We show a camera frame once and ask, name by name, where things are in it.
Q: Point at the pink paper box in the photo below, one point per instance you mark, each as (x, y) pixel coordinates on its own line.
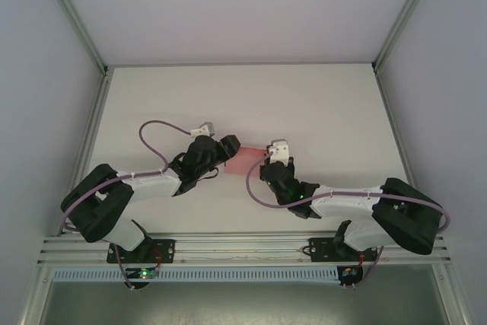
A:
(243, 161)

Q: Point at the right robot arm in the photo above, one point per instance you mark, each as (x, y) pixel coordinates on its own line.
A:
(411, 214)

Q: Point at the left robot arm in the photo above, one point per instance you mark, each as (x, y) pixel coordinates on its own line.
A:
(95, 203)

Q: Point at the circuit board without light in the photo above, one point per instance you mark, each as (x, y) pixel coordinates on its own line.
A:
(349, 273)

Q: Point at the circuit board green light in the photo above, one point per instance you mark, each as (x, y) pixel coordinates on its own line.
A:
(144, 273)

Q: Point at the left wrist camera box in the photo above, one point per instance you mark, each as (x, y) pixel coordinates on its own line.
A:
(203, 129)

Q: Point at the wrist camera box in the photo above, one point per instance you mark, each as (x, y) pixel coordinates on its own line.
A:
(203, 129)
(279, 151)

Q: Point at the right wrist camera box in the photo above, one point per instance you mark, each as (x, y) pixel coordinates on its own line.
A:
(279, 151)

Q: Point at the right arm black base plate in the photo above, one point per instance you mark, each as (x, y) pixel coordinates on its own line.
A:
(321, 250)

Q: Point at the wide aluminium mounting rail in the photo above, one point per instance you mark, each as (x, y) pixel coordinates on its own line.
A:
(236, 252)

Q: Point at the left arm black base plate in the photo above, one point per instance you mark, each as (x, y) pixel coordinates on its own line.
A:
(167, 250)

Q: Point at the aluminium table side rail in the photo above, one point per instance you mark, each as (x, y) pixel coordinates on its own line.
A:
(95, 112)
(389, 112)

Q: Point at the short aluminium frame post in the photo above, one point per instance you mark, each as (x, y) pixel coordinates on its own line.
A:
(36, 302)
(451, 302)

